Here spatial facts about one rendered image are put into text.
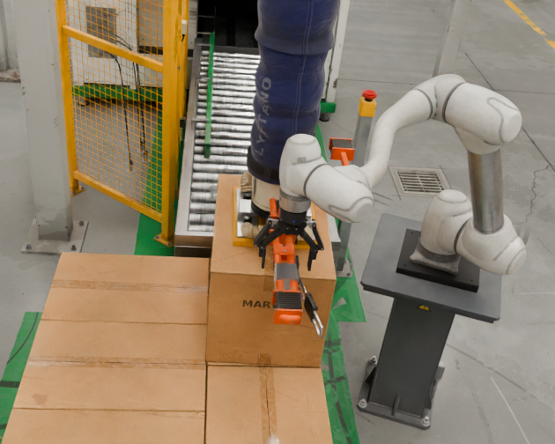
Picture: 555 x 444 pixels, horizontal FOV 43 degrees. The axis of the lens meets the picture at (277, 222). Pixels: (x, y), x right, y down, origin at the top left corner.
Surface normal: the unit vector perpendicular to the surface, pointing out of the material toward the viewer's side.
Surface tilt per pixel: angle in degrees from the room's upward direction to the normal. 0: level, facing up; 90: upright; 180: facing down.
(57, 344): 0
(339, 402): 0
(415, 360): 90
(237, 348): 90
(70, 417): 0
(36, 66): 90
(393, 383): 90
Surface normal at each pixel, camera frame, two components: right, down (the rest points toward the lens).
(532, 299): 0.10, -0.82
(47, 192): 0.06, 0.57
